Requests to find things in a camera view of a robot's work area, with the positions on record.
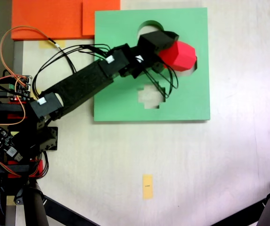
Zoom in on red and black base clamp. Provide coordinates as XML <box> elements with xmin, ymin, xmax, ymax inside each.
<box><xmin>0</xmin><ymin>159</ymin><xmax>43</xmax><ymax>181</ymax></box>
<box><xmin>0</xmin><ymin>100</ymin><xmax>32</xmax><ymax>120</ymax></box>

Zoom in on green shape-hole board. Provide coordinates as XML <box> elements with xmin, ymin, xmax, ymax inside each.
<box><xmin>93</xmin><ymin>7</ymin><xmax>211</xmax><ymax>123</ymax></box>

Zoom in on wide yellow tape strip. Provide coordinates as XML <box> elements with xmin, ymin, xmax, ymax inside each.
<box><xmin>39</xmin><ymin>40</ymin><xmax>66</xmax><ymax>49</ymax></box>

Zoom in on yellow paper label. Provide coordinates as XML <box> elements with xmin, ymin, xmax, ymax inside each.
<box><xmin>142</xmin><ymin>174</ymin><xmax>154</xmax><ymax>200</ymax></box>

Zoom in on black gripper servo wires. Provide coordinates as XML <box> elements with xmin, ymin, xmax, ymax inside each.
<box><xmin>144</xmin><ymin>60</ymin><xmax>179</xmax><ymax>100</ymax></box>

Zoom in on red octagonal pillar block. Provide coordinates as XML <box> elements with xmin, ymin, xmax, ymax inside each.
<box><xmin>158</xmin><ymin>40</ymin><xmax>198</xmax><ymax>72</ymax></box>

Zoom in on black arm servo wires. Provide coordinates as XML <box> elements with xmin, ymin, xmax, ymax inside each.
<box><xmin>33</xmin><ymin>43</ymin><xmax>112</xmax><ymax>99</ymax></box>

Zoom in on orange block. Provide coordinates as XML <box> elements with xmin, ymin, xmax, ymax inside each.
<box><xmin>11</xmin><ymin>0</ymin><xmax>121</xmax><ymax>40</ymax></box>

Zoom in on circuit board with green terminal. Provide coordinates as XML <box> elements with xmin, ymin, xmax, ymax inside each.
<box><xmin>7</xmin><ymin>74</ymin><xmax>33</xmax><ymax>98</ymax></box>

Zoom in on black circuit board with coil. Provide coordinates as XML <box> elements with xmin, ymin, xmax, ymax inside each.
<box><xmin>0</xmin><ymin>126</ymin><xmax>24</xmax><ymax>162</ymax></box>

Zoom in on long black power cable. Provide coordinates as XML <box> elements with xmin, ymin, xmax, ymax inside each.
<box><xmin>47</xmin><ymin>37</ymin><xmax>78</xmax><ymax>74</ymax></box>

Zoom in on orange wire loop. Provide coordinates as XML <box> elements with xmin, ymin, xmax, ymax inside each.
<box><xmin>0</xmin><ymin>25</ymin><xmax>55</xmax><ymax>78</ymax></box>

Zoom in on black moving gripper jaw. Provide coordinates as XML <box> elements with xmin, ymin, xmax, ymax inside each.
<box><xmin>151</xmin><ymin>60</ymin><xmax>166</xmax><ymax>74</ymax></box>

